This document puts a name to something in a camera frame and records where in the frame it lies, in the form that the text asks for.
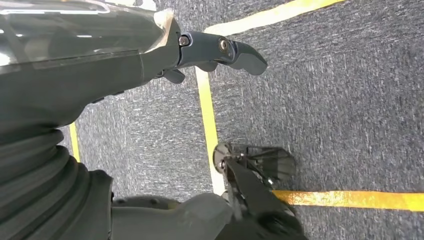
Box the yellow floor tape square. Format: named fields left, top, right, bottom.
left=68, top=121, right=82, bottom=164
left=194, top=0, right=424, bottom=213

